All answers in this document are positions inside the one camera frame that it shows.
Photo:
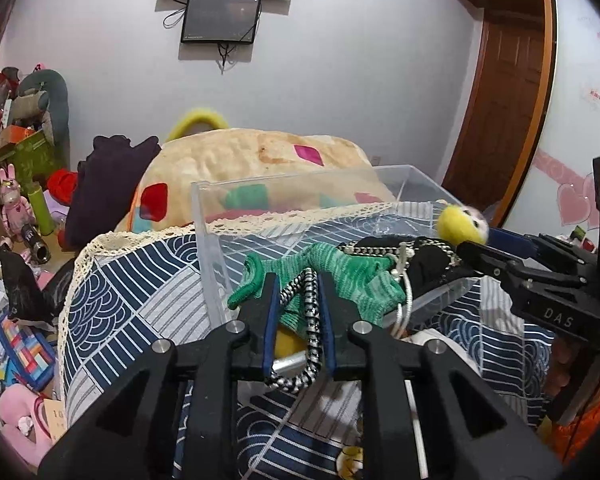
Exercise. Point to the colourful book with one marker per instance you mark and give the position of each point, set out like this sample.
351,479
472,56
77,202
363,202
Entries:
29,352

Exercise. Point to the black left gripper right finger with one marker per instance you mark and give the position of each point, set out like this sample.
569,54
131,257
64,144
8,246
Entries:
424,408

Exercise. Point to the grey plush toy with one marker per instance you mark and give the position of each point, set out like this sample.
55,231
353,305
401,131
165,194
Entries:
42,97

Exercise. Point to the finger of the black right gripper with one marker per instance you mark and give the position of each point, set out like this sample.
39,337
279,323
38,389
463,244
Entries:
551,252
525,285

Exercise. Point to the right hand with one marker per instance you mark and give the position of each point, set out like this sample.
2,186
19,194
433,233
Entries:
557,376

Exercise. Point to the clear plastic box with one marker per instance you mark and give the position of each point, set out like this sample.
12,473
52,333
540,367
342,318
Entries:
280,215

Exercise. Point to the red plush item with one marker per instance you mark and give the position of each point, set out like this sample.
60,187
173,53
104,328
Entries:
62,184

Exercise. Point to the black plastic bag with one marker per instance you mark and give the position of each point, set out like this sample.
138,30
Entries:
28,302

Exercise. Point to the green storage box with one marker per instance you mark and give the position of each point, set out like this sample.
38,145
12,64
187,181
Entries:
34,159

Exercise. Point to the floral fabric scrunchie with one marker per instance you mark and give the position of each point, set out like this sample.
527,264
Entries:
349,463

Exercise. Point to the green bottle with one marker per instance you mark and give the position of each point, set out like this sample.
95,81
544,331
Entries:
41,212

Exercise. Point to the orange sleeve forearm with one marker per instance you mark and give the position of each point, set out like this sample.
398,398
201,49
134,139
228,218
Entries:
567,441

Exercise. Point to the yellow plush ball toy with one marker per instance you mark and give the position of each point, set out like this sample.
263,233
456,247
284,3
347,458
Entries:
457,224

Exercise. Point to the pink bunny figurine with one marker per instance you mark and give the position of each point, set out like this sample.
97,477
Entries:
16,210

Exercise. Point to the beige patterned blanket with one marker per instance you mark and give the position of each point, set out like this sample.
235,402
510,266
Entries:
163,198

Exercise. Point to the pink plush slipper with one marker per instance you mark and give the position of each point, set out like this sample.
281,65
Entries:
24,424

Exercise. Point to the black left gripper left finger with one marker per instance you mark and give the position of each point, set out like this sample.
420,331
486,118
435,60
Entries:
130,430

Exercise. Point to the wooden wardrobe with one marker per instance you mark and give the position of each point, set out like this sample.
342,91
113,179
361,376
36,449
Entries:
508,99

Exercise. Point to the yellow sponge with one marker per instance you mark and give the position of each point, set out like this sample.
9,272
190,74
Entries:
288,343

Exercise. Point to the dark purple garment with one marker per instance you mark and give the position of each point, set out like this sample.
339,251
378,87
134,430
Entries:
107,180

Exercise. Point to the white sliding wardrobe door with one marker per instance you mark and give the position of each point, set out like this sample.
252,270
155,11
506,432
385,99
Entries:
557,195

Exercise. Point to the small wall monitor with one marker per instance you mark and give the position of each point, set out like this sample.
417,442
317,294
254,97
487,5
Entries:
220,21

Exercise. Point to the black knitted pouch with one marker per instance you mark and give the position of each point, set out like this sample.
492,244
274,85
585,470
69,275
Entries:
430,262

